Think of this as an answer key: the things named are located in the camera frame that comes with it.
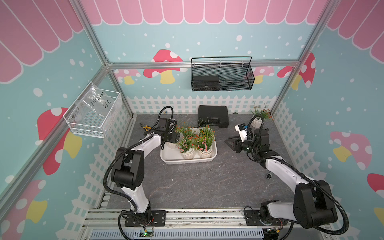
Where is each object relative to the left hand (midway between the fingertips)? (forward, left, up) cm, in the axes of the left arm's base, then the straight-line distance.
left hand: (172, 137), depth 97 cm
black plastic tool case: (+25, -30, -6) cm, 40 cm away
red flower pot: (-9, -2, +5) cm, 11 cm away
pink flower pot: (-10, -21, +7) cm, 24 cm away
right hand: (-8, -34, +10) cm, 36 cm away
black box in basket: (+19, -21, +28) cm, 40 cm away
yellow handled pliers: (+14, +22, -7) cm, 27 cm away
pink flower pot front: (-11, -10, +7) cm, 17 cm away
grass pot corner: (+17, -60, -2) cm, 62 cm away
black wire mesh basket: (+31, -32, +28) cm, 52 cm away
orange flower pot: (+4, -22, +5) cm, 22 cm away
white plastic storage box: (-9, 0, -8) cm, 12 cm away
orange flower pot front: (0, -9, +6) cm, 11 cm away
